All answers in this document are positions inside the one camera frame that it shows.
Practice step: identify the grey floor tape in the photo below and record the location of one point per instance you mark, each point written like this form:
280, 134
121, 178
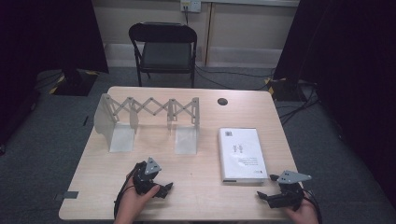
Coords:
70, 195

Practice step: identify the black table grommet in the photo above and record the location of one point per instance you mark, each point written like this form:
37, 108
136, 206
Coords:
222, 101

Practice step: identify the dark curtain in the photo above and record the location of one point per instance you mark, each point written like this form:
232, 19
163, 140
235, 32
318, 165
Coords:
46, 37
351, 62

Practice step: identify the black stand base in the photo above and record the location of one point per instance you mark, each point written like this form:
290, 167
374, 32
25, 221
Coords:
74, 82
286, 90

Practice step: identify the person's right hand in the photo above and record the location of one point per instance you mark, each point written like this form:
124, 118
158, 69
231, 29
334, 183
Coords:
303, 214

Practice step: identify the white expandable bookend rack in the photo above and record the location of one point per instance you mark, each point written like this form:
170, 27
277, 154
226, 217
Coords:
107, 121

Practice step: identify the black folding chair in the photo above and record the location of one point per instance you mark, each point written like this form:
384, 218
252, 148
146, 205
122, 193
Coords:
165, 56

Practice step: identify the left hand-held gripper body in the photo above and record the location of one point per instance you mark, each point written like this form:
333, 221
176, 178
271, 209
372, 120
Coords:
146, 182

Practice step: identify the small black floor tape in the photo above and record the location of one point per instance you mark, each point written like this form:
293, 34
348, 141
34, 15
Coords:
85, 120

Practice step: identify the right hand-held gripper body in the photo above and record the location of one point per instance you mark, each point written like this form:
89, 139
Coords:
288, 196

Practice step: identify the person's left hand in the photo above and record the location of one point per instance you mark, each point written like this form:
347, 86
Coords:
132, 205

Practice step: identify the white wall socket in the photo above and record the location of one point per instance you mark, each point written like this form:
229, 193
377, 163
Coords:
190, 5

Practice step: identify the white book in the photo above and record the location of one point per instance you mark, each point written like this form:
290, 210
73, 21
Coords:
241, 155

